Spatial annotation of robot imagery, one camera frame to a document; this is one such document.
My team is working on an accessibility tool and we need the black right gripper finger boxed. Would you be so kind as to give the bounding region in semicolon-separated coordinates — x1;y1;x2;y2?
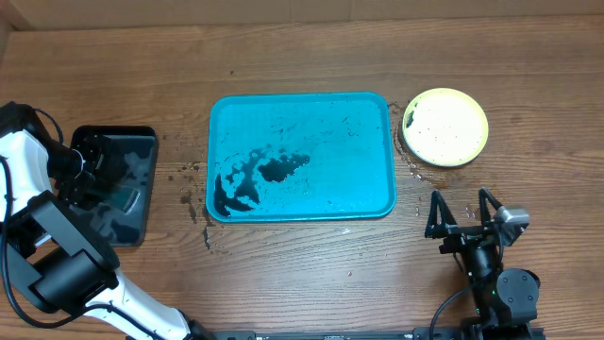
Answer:
478;187;502;227
425;190;458;238

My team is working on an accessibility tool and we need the yellow-green plate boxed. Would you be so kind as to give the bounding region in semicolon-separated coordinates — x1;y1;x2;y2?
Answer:
400;88;489;168

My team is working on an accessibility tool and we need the green scrubbing sponge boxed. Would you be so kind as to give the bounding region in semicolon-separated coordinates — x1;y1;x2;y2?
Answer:
92;185;140;213

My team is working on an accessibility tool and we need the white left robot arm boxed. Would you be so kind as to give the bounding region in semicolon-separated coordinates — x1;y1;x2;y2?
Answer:
1;102;210;339

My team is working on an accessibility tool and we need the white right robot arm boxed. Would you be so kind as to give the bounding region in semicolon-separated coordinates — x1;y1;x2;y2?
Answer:
425;188;545;339

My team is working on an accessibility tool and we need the black water basin tray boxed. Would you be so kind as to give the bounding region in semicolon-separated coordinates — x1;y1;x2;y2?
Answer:
70;126;159;247

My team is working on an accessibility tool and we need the blue plastic tray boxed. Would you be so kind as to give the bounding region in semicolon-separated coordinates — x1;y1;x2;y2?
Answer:
206;92;396;223

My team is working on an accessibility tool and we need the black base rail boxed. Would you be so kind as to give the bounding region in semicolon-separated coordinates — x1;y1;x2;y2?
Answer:
176;327;547;340

